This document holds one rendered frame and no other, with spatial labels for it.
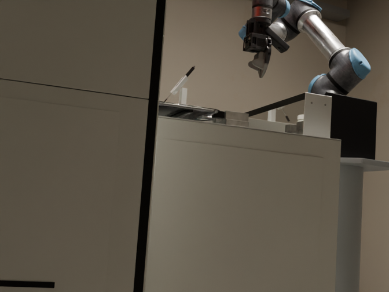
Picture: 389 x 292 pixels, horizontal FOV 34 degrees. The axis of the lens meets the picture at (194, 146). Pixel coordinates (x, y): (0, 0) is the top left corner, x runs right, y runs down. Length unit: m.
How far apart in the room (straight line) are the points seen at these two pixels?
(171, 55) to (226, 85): 0.49
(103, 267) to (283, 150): 0.66
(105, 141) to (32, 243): 0.27
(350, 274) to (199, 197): 0.88
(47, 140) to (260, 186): 0.64
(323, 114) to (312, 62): 3.33
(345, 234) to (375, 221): 2.61
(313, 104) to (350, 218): 0.60
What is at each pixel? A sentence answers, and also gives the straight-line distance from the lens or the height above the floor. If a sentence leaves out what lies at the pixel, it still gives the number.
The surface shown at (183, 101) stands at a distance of 2.37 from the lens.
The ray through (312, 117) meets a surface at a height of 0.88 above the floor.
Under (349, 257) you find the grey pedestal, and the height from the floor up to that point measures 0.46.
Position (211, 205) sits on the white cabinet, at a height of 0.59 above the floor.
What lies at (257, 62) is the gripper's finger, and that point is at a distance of 2.31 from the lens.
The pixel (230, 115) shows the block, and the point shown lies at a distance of 2.01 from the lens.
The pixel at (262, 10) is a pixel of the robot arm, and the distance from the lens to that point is 2.36.
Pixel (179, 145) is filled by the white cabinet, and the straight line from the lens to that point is 1.67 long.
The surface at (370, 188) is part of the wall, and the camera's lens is 5.06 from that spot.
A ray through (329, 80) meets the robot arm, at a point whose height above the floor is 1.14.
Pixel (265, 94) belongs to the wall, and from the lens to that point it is 4.93.
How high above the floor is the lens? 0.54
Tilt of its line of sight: 7 degrees up
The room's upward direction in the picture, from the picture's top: 4 degrees clockwise
